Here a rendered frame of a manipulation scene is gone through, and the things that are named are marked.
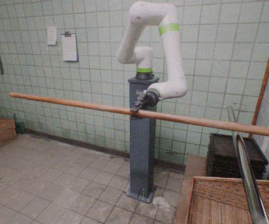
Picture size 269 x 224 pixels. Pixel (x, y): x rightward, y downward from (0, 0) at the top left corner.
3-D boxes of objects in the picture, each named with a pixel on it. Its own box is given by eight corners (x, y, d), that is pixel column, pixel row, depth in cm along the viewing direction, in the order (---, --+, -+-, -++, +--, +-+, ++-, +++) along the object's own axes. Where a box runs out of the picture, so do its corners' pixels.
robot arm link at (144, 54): (131, 70, 149) (131, 46, 142) (148, 69, 154) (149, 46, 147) (136, 72, 137) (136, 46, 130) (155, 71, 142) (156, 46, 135)
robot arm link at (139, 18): (112, 53, 142) (129, -7, 92) (132, 52, 147) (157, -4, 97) (116, 68, 139) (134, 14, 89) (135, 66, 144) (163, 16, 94)
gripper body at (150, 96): (156, 92, 93) (151, 96, 84) (156, 107, 96) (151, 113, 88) (142, 90, 95) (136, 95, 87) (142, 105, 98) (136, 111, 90)
